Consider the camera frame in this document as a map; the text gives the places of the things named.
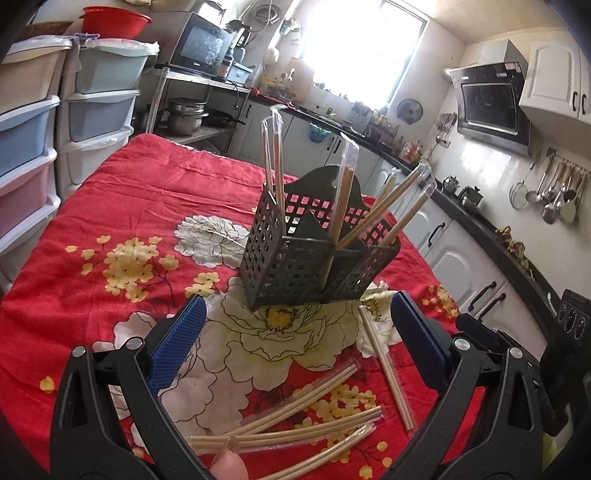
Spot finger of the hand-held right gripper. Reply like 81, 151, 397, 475
456, 313, 519, 354

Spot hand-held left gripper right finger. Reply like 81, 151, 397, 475
388, 291, 544, 480

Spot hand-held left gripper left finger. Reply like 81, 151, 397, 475
48, 294, 218, 480

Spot chopstick pair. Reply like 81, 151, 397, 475
261, 116, 276, 206
337, 161, 432, 248
359, 305, 415, 433
321, 134, 360, 284
270, 104, 287, 217
376, 167, 399, 208
369, 178, 438, 248
358, 299, 403, 370

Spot pile of chopsticks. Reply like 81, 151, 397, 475
188, 362, 387, 480

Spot black perforated utensil holder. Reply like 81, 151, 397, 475
239, 165, 402, 309

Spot row of hanging kitchen utensils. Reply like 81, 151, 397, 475
509, 148, 591, 226

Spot person's left hand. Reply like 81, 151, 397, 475
210, 449, 250, 480

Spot white base cabinets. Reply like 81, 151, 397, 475
228, 97, 551, 361

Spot brown ginger root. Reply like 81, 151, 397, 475
496, 226, 534, 278

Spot red floral blanket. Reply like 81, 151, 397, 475
0, 134, 490, 480

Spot group of condiment bottles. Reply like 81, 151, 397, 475
399, 140, 426, 162

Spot metal kitchen shelf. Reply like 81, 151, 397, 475
137, 65, 253, 156

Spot stacked steel pots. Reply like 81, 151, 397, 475
166, 97, 209, 136

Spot black frying pan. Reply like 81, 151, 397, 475
203, 111, 247, 128

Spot small round fan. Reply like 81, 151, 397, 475
397, 98, 424, 125

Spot black range hood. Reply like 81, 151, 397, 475
447, 39, 532, 156

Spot multicolour plastic drawer unit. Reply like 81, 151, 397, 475
0, 36, 75, 288

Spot blue plastic container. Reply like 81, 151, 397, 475
229, 62, 255, 84

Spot pale blue plastic drawer unit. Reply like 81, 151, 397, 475
58, 39, 160, 200

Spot large yellowish plastic jug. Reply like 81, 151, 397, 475
286, 58, 315, 100

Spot black microwave oven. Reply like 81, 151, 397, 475
169, 12, 234, 77

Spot kitchen window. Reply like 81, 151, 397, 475
295, 0, 428, 108

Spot red plastic basin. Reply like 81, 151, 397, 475
79, 6, 153, 40

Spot brown wicker basket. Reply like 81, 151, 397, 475
21, 21, 75, 40

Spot white wall cabinet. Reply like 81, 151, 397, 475
519, 41, 591, 123

